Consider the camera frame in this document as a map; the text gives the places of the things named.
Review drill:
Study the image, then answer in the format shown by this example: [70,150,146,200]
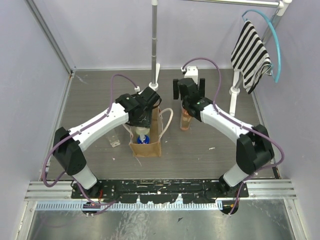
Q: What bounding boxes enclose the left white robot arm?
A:
[53,87,162,198]

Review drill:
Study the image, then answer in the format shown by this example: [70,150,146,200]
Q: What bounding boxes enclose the pink cap orange bottle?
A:
[180,107,192,131]

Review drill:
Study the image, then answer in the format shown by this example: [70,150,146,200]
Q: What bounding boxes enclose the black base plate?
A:
[83,179,249,204]

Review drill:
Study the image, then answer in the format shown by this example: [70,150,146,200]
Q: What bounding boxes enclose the cream cap green bottle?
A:
[135,126,150,136]

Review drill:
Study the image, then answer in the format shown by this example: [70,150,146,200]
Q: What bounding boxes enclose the blue spray bottle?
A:
[137,134,150,144]

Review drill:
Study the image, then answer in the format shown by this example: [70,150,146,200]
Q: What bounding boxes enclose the aluminium front rail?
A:
[24,178,297,201]

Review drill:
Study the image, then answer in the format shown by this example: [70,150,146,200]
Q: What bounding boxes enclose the striped black white cloth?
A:
[230,20,273,94]

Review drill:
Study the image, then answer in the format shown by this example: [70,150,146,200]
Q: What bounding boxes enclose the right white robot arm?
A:
[173,78,275,197]

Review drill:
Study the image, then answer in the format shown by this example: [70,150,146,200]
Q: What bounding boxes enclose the aluminium frame post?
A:
[24,0,74,75]

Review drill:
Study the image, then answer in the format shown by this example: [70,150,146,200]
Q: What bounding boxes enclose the metal clothes rack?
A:
[149,0,292,116]

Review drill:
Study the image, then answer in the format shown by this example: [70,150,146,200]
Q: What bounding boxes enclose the blue cable duct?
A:
[35,201,223,212]

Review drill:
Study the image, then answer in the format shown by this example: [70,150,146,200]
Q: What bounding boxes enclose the clear bottle dark cap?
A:
[106,129,121,148]

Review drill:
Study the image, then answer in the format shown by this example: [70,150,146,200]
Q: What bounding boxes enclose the brown canvas bag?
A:
[123,107,174,158]

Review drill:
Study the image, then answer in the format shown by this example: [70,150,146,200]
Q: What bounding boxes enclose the blue hanger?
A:
[241,9,282,83]

